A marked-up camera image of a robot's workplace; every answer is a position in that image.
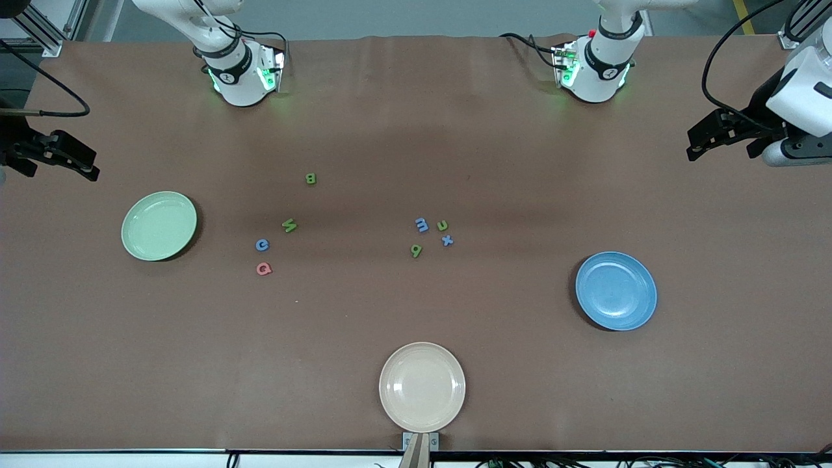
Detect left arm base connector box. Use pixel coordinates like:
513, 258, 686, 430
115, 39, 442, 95
551, 42, 580, 88

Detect green plate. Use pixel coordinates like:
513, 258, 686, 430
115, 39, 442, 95
121, 190, 198, 262

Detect black looped cable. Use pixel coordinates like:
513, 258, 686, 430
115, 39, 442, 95
783, 0, 821, 44

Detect aluminium frame post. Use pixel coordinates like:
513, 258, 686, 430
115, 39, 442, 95
12, 0, 73, 58
778, 0, 810, 50

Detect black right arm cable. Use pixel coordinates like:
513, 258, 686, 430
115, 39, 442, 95
0, 39, 90, 118

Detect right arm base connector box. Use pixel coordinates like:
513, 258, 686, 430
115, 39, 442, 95
257, 44, 287, 93

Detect beige plate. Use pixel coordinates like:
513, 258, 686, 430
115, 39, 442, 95
379, 342, 467, 434

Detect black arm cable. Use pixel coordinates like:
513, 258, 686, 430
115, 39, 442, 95
701, 0, 788, 127
0, 39, 90, 118

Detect blue plate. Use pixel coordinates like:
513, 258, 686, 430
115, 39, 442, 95
575, 252, 658, 332

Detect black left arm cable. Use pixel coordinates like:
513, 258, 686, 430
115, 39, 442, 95
701, 0, 788, 127

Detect black base cable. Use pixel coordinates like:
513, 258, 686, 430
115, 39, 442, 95
499, 32, 561, 70
227, 29, 289, 56

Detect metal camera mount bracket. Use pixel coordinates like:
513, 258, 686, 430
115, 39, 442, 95
398, 432, 440, 468

